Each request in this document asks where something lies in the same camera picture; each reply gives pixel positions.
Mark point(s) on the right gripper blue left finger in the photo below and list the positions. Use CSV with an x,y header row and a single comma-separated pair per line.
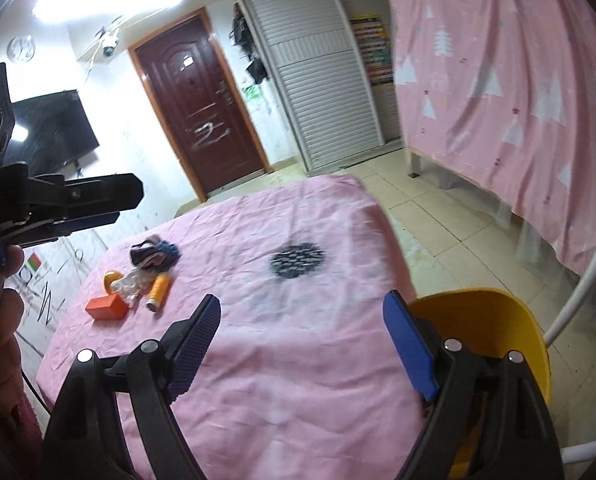
x,y
186,343

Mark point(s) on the colourful wall poster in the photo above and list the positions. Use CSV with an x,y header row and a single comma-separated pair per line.
x,y
373,43

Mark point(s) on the black wall television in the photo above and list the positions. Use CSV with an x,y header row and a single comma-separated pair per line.
x,y
50,132

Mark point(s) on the pink bed sheet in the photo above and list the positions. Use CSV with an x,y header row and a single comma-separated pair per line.
x,y
302,380

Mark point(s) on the yellow cylindrical bottle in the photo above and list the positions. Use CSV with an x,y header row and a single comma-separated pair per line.
x,y
159,292

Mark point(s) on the white security camera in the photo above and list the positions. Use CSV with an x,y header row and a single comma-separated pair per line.
x,y
108,40

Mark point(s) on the person's left hand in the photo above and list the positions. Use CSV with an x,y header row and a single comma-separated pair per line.
x,y
11,383

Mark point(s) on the pink tree-pattern curtain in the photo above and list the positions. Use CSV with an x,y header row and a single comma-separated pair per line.
x,y
503,93

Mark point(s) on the round wall clock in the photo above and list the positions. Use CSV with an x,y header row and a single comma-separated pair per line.
x,y
21,49

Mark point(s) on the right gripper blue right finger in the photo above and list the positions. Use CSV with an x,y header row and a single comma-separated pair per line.
x,y
415,344

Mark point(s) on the clear plastic wrapper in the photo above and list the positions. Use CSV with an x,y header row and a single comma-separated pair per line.
x,y
132,286

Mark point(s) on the white louvered wardrobe door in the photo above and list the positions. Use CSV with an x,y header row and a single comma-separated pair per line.
x,y
318,71

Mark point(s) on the dark red door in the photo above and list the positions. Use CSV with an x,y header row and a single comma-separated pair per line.
x,y
194,95

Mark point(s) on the black hanging bag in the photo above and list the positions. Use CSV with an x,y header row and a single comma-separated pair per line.
x,y
242,38

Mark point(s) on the orange small box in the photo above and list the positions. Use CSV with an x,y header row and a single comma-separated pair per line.
x,y
107,308

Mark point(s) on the dark blue sock bundle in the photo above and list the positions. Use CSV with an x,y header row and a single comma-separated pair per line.
x,y
154,254

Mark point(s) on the yellow plastic trash bin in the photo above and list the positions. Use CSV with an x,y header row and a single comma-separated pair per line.
x,y
490,418

